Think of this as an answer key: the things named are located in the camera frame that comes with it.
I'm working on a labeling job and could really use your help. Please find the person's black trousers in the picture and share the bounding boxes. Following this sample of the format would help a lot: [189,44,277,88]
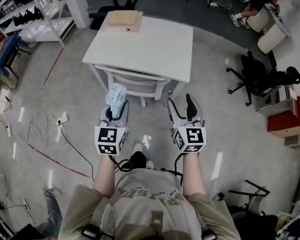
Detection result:
[128,150,148,171]

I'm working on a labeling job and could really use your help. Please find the white cluttered shelf unit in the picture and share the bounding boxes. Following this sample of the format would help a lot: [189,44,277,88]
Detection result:
[274,201,300,240]

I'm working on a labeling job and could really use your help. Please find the row of black bags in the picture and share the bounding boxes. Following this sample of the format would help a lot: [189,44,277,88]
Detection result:
[12,7,45,27]

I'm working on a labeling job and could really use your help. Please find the white shelving rack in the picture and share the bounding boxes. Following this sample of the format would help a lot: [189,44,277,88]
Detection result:
[0,0,76,47]

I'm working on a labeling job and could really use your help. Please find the black floor cable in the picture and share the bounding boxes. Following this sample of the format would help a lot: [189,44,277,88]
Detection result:
[57,123,96,182]

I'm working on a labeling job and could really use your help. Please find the tan box with gold print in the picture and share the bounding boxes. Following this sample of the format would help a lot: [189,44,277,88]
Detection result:
[107,10,137,26]

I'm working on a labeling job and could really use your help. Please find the person's beige shirt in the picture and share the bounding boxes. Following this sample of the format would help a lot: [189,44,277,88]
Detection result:
[57,167,242,240]

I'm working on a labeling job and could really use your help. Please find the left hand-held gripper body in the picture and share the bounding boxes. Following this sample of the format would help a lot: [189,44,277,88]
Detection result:
[94,118,130,156]

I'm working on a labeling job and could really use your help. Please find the pink flat box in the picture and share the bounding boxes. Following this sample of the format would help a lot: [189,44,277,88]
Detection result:
[100,10,144,33]

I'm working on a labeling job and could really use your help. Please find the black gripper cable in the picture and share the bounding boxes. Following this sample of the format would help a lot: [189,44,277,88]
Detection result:
[109,153,133,174]
[161,152,186,187]

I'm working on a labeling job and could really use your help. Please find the white square table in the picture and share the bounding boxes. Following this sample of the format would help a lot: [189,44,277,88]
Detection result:
[81,10,194,102]

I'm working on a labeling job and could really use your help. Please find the light grey chair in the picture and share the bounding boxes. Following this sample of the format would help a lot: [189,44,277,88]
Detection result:
[94,64,170,108]

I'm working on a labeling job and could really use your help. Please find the grey harness with black buckles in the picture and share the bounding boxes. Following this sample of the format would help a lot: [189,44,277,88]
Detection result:
[81,188,218,240]

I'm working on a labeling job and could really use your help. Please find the pale worktable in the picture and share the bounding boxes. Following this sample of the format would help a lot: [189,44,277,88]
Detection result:
[264,0,300,97]

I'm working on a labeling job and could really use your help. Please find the red box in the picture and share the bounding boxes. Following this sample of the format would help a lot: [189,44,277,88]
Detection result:
[266,91,300,139]

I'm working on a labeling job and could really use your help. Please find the blue table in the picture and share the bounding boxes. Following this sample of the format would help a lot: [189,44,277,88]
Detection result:
[0,35,32,79]

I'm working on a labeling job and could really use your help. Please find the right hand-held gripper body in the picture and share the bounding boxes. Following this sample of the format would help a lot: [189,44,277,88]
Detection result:
[170,120,207,154]

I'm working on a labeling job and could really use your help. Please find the white square power socket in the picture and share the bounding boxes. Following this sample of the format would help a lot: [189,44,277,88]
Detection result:
[55,113,69,126]

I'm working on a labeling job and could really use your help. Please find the black office chair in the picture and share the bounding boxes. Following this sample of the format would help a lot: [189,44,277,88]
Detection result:
[89,0,139,31]
[226,50,300,107]

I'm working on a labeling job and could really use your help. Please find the white floor cable tangle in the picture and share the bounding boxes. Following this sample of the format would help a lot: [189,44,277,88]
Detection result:
[24,110,58,145]

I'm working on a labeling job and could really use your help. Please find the white cylindrical stool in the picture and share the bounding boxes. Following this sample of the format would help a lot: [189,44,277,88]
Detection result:
[256,23,287,55]
[247,8,270,34]

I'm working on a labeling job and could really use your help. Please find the grey metal box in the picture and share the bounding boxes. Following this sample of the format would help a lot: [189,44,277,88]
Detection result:
[255,87,291,114]

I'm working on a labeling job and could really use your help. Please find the person's right forearm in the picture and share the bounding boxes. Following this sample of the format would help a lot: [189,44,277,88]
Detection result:
[181,151,208,197]

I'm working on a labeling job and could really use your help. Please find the person's left forearm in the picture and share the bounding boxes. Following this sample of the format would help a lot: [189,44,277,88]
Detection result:
[92,153,117,199]

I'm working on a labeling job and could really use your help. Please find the light blue handheld fan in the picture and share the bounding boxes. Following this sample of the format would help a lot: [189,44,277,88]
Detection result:
[105,82,127,121]

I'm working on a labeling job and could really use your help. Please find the black metal frame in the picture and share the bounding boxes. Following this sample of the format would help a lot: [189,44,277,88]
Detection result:
[228,179,271,197]

